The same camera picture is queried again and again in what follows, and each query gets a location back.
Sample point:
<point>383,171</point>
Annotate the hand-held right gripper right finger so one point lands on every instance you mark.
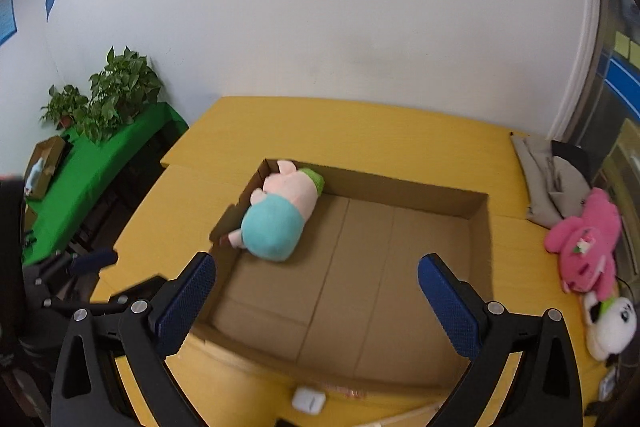
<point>450,307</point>

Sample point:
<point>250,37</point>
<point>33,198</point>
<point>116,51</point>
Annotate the small potted green plant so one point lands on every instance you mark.
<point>64,107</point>

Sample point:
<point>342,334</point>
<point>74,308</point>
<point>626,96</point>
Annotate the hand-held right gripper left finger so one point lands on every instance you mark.
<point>182,307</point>

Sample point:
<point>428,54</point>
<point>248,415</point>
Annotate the grey folded cloth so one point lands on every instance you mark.
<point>532,177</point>

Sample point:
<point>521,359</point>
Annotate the green covered side table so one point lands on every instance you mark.
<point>100,172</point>

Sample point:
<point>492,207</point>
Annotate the pink and teal pig plush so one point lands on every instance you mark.
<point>272,227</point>

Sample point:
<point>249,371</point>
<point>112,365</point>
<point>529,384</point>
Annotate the pink plush toy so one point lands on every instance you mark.
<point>585,242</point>

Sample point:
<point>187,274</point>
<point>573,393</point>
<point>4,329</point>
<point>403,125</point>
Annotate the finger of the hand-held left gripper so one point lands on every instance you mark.
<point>135,289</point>
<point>92,260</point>

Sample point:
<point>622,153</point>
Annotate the large potted green plant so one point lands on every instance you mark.
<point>122,87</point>

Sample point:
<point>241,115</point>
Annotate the white earbuds case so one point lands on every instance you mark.
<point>307,399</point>

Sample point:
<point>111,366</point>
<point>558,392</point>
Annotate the blue wall poster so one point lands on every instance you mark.
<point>6,14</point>

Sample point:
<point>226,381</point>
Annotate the light grey plush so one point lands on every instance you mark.
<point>567,192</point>

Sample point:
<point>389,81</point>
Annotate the white panda plush toy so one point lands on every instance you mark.
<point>610,329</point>

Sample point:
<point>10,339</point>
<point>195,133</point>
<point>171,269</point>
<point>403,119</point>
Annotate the glass partition with blue stripe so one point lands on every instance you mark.
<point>617,72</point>

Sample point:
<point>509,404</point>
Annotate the small cardboard box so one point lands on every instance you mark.
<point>47,157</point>

